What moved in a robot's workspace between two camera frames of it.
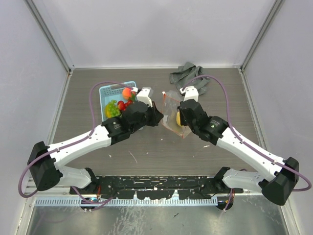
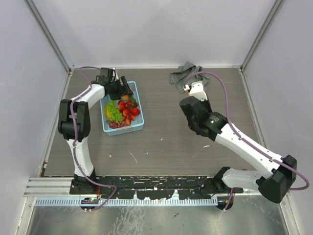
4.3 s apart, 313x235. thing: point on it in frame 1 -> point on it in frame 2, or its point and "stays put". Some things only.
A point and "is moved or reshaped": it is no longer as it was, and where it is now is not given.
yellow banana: (107, 114) stays put
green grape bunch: (115, 110) stays put
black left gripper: (156, 115) -> (124, 88)
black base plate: (160, 187) stays put
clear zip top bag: (171, 100) is moved or reshaped
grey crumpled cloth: (186, 73) stays put
